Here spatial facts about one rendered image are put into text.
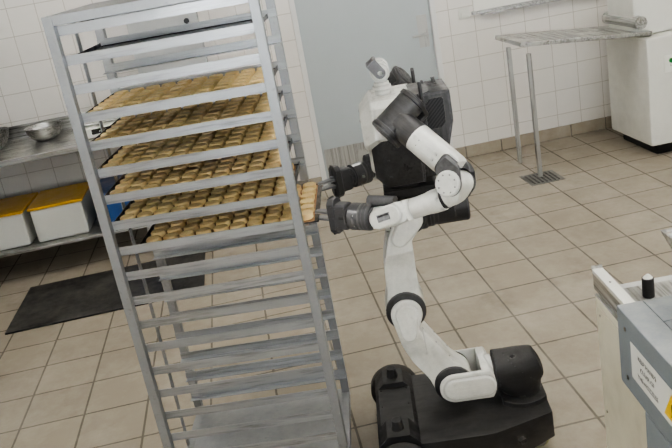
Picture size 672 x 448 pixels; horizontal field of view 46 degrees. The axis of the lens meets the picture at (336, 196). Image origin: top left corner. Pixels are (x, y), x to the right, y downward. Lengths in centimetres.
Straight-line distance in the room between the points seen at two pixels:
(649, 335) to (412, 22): 506
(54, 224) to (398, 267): 350
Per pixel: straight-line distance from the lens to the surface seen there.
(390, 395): 318
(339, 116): 630
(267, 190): 263
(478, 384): 299
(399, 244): 272
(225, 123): 248
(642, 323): 149
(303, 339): 321
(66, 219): 583
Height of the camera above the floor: 190
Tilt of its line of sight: 18 degrees down
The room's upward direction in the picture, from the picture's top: 10 degrees counter-clockwise
